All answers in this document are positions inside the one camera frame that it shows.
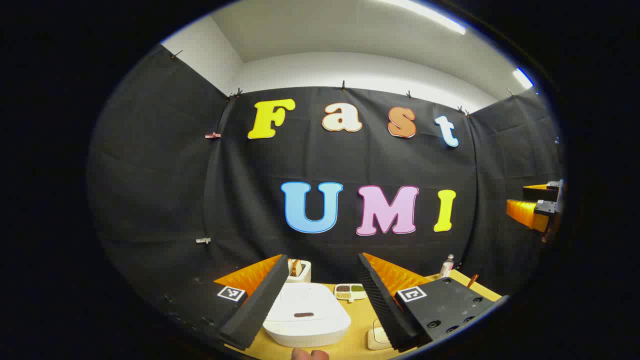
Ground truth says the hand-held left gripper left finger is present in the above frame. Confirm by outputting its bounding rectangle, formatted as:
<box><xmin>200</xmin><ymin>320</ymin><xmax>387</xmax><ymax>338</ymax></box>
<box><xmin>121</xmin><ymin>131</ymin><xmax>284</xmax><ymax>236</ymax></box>
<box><xmin>162</xmin><ymin>254</ymin><xmax>290</xmax><ymax>350</ymax></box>

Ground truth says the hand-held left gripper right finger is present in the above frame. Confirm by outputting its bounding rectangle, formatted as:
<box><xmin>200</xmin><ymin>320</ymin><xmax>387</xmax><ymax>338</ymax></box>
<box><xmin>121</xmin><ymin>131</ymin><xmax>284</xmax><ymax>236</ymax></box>
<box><xmin>356</xmin><ymin>252</ymin><xmax>502</xmax><ymax>352</ymax></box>

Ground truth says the white rice cooker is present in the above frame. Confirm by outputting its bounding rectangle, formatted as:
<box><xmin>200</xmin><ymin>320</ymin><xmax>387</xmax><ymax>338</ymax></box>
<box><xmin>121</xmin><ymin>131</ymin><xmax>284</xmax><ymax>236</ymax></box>
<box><xmin>262</xmin><ymin>282</ymin><xmax>352</xmax><ymax>348</ymax></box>

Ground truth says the white divided grain dish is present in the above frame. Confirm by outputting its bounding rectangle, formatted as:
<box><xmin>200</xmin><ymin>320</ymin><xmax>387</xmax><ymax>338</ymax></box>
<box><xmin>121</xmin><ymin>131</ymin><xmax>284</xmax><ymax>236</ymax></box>
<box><xmin>334</xmin><ymin>283</ymin><xmax>368</xmax><ymax>303</ymax></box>

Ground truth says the clear plastic tray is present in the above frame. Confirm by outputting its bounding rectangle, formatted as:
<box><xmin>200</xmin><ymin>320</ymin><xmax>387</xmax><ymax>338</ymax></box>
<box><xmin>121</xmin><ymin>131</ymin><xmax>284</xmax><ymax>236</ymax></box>
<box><xmin>366</xmin><ymin>319</ymin><xmax>394</xmax><ymax>351</ymax></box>

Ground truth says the white toaster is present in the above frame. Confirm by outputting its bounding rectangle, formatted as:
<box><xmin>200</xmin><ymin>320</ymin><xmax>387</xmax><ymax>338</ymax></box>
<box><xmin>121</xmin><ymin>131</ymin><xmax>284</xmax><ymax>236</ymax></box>
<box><xmin>286</xmin><ymin>259</ymin><xmax>312</xmax><ymax>284</ymax></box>

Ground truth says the ceiling light strip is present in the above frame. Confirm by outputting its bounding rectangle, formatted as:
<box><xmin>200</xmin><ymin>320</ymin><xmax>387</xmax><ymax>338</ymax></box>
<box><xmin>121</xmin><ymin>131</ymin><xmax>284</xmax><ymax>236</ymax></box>
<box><xmin>512</xmin><ymin>68</ymin><xmax>535</xmax><ymax>90</ymax></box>

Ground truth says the black backdrop cloth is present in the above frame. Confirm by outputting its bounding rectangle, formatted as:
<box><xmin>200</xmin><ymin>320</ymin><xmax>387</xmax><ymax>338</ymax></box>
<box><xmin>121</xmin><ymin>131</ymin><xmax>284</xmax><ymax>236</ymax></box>
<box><xmin>87</xmin><ymin>45</ymin><xmax>566</xmax><ymax>346</ymax></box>

